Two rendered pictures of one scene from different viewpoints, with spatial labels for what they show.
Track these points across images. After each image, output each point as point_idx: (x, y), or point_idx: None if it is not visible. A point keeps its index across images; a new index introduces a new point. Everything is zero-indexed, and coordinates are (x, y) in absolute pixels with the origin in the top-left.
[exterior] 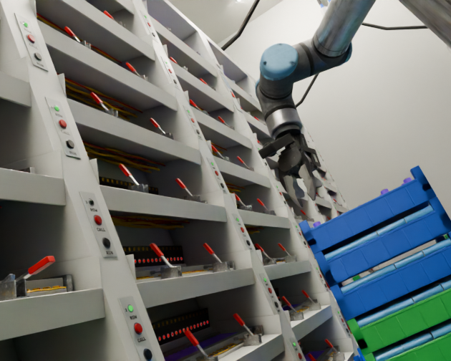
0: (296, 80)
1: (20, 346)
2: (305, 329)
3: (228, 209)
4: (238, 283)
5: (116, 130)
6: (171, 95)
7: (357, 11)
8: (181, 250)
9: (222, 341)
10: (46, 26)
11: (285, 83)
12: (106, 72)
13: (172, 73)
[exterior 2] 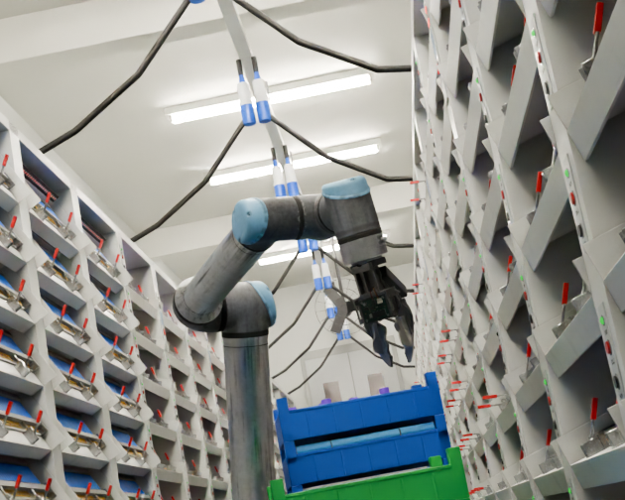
0: (315, 237)
1: None
2: (589, 477)
3: (518, 262)
4: (542, 386)
5: (489, 230)
6: (473, 75)
7: (239, 280)
8: None
9: None
10: (463, 156)
11: (329, 237)
12: (474, 143)
13: (460, 2)
